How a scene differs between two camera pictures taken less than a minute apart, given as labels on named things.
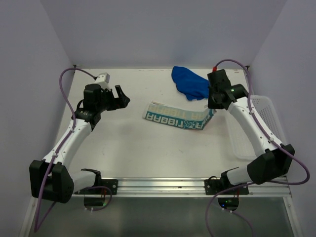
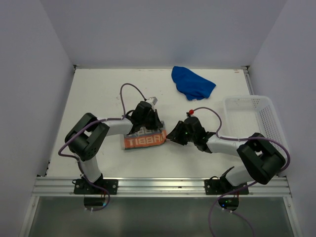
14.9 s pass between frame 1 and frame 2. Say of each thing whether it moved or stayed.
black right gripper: moved
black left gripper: moved
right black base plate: stayed
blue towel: stayed
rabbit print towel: moved
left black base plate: stayed
